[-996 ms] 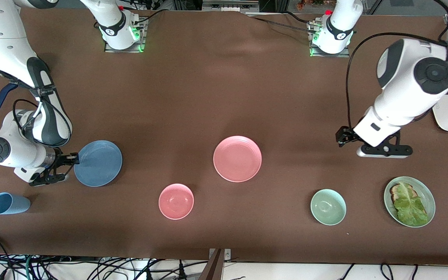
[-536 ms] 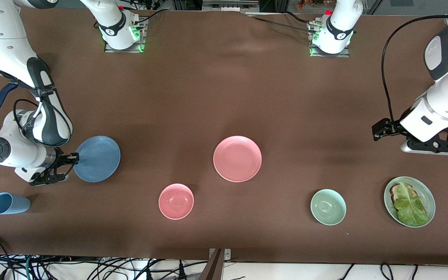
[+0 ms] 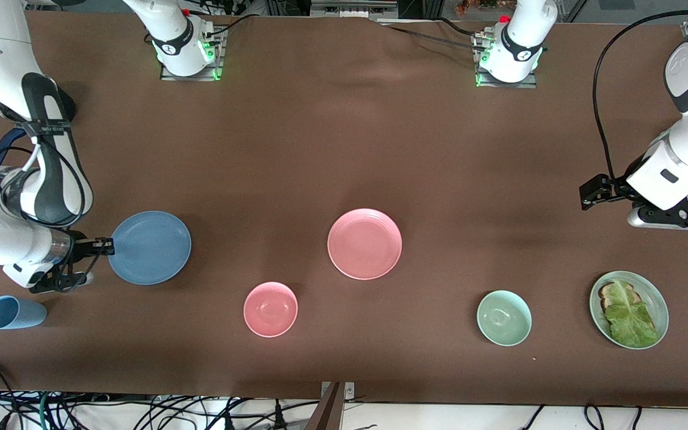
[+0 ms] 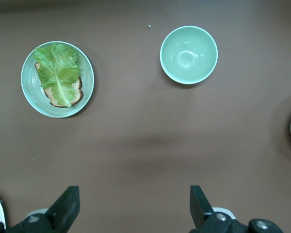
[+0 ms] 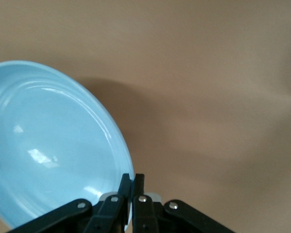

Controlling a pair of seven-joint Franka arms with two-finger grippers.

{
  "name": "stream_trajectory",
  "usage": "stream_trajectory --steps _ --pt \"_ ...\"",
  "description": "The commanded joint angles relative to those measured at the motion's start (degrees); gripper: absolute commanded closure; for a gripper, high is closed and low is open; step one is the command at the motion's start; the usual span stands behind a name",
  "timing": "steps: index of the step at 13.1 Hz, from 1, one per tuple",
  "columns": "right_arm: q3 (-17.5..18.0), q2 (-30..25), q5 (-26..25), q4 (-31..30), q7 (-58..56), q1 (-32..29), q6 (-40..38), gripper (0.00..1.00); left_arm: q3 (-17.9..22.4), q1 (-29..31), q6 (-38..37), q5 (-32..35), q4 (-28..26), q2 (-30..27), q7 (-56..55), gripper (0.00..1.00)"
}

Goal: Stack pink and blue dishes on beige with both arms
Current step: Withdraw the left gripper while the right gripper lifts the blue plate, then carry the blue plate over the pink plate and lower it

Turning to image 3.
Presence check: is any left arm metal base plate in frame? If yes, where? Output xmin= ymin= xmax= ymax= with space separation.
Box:
xmin=472 ymin=33 xmax=539 ymax=89

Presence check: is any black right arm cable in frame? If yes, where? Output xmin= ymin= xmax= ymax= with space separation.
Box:
xmin=0 ymin=84 xmax=89 ymax=229

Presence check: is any pink plate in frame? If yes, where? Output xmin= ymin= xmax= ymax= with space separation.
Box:
xmin=327 ymin=208 xmax=403 ymax=281

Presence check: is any black left base cable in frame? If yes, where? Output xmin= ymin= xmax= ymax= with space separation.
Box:
xmin=380 ymin=17 xmax=483 ymax=52

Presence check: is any black base cable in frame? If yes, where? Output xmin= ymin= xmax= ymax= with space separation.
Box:
xmin=205 ymin=11 xmax=258 ymax=38
xmin=380 ymin=17 xmax=483 ymax=52

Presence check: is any grey metal box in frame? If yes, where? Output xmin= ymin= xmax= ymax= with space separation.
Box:
xmin=310 ymin=0 xmax=400 ymax=20

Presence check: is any small metal table bracket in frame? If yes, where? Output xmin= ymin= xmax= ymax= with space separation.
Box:
xmin=320 ymin=381 xmax=355 ymax=398

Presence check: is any blue cup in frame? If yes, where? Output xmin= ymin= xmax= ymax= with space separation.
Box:
xmin=0 ymin=295 xmax=48 ymax=330

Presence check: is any green lettuce leaf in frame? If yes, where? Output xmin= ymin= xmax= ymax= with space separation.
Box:
xmin=604 ymin=279 xmax=659 ymax=348

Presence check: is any pink bowl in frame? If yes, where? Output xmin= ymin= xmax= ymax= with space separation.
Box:
xmin=243 ymin=281 xmax=299 ymax=339

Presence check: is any dark slanted post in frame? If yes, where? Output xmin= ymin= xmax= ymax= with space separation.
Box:
xmin=305 ymin=382 xmax=345 ymax=430

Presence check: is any green bowl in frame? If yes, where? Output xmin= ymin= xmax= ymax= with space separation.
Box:
xmin=477 ymin=290 xmax=533 ymax=347

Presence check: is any green plate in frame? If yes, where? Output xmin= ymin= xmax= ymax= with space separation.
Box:
xmin=589 ymin=271 xmax=669 ymax=351

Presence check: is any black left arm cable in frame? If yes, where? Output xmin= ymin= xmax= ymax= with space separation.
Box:
xmin=592 ymin=8 xmax=688 ymax=181

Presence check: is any blue plate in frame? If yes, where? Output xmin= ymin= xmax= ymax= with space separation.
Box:
xmin=108 ymin=211 xmax=192 ymax=285

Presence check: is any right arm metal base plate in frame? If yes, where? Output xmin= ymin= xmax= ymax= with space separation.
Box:
xmin=160 ymin=27 xmax=226 ymax=81

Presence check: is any brown table cloth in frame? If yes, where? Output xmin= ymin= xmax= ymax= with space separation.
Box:
xmin=0 ymin=12 xmax=688 ymax=408

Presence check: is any black right base cable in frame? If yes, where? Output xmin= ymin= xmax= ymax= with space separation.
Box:
xmin=205 ymin=11 xmax=258 ymax=38

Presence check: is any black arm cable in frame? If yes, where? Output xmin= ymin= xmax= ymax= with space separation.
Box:
xmin=0 ymin=84 xmax=89 ymax=229
xmin=592 ymin=8 xmax=688 ymax=181

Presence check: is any toast slice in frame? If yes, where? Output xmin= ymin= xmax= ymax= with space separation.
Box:
xmin=598 ymin=282 xmax=640 ymax=311

